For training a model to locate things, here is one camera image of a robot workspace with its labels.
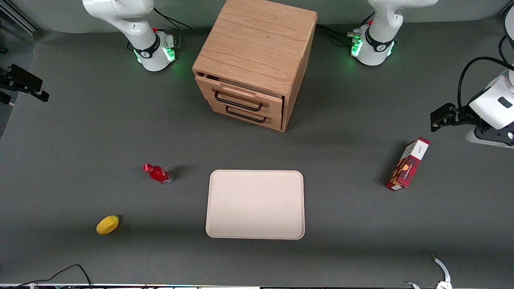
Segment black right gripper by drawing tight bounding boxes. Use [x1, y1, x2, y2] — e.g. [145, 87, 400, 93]
[0, 64, 50, 106]

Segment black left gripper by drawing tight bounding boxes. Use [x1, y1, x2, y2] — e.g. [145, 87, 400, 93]
[430, 103, 514, 141]

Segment red coke bottle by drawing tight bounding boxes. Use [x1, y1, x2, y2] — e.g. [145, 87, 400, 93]
[143, 163, 173, 185]

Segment beige plastic tray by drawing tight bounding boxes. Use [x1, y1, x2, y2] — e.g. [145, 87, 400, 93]
[205, 169, 306, 240]

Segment red snack box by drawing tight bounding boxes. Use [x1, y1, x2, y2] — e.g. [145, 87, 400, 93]
[385, 136, 430, 191]

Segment white serrated plastic strip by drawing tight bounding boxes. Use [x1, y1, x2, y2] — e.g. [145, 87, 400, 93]
[404, 251, 452, 289]

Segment yellow lemon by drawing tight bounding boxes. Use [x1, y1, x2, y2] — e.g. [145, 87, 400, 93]
[96, 215, 120, 235]

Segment wooden drawer front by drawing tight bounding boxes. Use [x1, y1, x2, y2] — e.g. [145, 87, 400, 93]
[195, 74, 285, 121]
[207, 99, 283, 132]

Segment wooden drawer cabinet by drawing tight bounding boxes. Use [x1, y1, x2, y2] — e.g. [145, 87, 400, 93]
[192, 0, 318, 132]

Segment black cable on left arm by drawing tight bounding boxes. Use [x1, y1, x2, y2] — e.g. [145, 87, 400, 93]
[458, 35, 514, 110]

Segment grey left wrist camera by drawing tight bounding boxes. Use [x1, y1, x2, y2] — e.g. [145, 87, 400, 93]
[465, 128, 514, 150]

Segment aluminium frame profile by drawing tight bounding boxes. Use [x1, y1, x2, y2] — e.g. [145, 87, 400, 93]
[0, 0, 41, 33]

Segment black cables at left base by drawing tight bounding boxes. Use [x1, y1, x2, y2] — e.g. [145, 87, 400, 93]
[316, 12, 376, 47]

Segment black cable at right base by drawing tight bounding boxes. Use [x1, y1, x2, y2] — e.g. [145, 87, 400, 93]
[153, 7, 193, 51]

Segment black cable at table edge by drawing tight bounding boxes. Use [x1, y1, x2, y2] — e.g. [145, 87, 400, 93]
[0, 264, 94, 289]

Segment black metal drawer handle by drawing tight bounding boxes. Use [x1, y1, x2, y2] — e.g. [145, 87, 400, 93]
[214, 91, 264, 112]
[225, 106, 268, 124]

